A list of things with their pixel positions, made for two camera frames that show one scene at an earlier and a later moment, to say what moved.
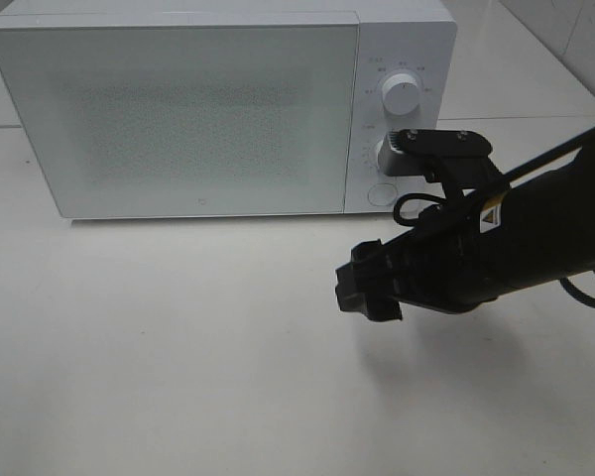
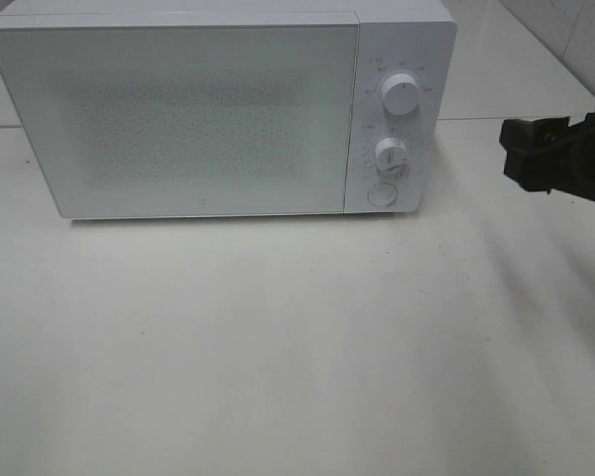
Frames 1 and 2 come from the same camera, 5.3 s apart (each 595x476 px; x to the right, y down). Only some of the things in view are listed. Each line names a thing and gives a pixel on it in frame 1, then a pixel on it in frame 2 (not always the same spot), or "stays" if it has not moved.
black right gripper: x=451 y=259 -> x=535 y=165
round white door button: x=382 y=194 stays
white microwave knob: x=401 y=94 stays
